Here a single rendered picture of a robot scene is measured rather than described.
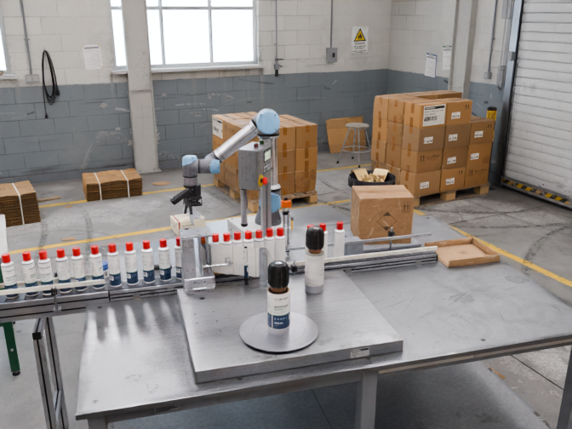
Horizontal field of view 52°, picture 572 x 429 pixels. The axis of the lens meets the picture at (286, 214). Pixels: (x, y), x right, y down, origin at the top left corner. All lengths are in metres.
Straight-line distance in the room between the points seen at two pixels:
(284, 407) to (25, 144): 5.74
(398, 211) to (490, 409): 1.10
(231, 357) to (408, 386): 1.31
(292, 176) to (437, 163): 1.59
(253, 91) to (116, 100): 1.92
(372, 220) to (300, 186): 3.40
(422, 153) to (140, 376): 4.82
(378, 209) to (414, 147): 3.31
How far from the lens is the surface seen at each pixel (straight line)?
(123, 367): 2.33
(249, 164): 2.72
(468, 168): 7.06
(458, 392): 3.29
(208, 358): 2.22
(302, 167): 6.53
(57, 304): 2.79
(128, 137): 8.16
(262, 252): 2.63
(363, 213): 3.23
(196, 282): 2.69
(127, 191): 7.16
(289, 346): 2.25
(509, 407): 3.26
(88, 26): 7.95
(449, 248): 3.38
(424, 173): 6.62
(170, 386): 2.19
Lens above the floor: 2.08
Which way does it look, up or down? 19 degrees down
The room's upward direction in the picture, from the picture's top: straight up
